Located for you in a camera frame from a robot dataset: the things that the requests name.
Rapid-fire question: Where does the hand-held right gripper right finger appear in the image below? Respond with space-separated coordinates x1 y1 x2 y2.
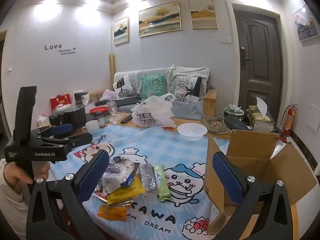
212 152 294 240

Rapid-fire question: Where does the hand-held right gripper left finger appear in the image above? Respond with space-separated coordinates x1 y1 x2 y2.
25 149 110 240

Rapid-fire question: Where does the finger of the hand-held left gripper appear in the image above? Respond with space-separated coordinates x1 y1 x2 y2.
35 133 93 155
30 123 74 140

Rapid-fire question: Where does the cardboard box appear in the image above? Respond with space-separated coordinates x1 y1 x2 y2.
204 129 317 233

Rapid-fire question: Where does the clear snack packet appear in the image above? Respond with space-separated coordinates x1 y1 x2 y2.
139 164 158 193

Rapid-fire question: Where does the person's left forearm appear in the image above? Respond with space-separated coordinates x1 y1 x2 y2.
0 159 29 233

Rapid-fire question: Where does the person's left hand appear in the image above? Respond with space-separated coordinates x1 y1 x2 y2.
4 161 52 194

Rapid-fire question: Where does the small black pot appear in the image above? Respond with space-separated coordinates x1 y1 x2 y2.
49 113 67 127

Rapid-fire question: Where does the black pot with glass lid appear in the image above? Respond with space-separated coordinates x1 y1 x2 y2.
64 104 87 130

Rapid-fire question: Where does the white purple snack packet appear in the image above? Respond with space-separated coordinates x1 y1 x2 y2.
96 165 130 195

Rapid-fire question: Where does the white cup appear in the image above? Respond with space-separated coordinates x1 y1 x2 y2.
82 120 100 133

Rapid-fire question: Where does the red gift bag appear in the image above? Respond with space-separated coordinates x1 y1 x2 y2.
50 94 72 112

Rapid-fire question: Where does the white crumpled snack wrapper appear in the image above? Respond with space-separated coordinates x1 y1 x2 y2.
112 155 140 174

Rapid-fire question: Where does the yellow snack packet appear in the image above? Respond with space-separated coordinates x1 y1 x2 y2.
106 175 145 204

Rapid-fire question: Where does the red plate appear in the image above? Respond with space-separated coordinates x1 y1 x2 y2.
89 107 109 117

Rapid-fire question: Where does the orange snack packet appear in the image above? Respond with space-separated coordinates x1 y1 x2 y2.
98 204 127 222

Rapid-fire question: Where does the wine glass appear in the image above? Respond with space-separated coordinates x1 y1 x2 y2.
107 101 120 124

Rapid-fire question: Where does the black bag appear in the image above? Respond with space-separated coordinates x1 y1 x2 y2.
223 114 253 132

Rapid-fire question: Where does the pink plastic bag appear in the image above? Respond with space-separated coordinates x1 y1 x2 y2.
100 89 118 102

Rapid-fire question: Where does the white bowl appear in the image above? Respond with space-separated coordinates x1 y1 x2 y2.
177 123 207 141

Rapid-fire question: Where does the black keyboard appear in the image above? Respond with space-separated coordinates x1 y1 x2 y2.
95 97 142 107

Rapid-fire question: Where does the green snack packet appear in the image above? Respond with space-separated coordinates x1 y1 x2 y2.
153 165 173 202

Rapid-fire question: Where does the green bowl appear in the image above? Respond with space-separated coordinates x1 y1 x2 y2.
224 104 244 117

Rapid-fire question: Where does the tissue box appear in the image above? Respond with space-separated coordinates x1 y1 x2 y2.
247 97 275 133

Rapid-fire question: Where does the blue printed tablecloth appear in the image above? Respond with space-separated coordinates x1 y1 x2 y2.
47 124 240 240

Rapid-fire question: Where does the white pillow with tree print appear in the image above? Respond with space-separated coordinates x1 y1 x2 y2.
112 74 140 98

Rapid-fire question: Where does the wooden side cabinet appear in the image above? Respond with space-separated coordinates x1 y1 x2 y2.
203 89 217 118

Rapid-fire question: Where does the rolled bamboo mat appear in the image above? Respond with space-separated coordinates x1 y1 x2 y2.
109 53 116 90

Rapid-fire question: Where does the grey sofa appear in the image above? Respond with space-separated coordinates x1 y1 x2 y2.
89 66 210 122

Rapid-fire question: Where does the white plastic bag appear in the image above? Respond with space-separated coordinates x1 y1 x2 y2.
131 93 177 128

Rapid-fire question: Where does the red fire extinguisher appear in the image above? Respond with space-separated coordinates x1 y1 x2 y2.
280 104 298 137

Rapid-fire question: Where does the teal patterned pillow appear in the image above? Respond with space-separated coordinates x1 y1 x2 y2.
140 74 167 99

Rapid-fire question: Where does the white pillow with bird print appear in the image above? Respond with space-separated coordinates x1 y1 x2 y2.
172 75 203 103

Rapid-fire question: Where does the small framed painting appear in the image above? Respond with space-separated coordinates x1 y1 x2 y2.
114 17 130 46

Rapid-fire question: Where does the brown door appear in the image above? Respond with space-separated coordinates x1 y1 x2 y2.
231 3 284 130

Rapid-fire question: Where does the wide framed tree painting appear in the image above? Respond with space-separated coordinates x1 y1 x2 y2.
138 1 182 38

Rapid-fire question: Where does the framed yellow painting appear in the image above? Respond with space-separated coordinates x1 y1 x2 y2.
188 0 218 30

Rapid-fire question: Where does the frameless canvas painting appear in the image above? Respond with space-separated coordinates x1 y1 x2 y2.
292 4 319 42

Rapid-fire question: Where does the black wall decal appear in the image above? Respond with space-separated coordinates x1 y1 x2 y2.
44 44 77 55

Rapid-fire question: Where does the white wall panel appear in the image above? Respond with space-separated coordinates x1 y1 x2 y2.
307 102 320 132

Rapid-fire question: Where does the door handle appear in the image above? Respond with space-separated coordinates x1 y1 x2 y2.
239 46 252 70

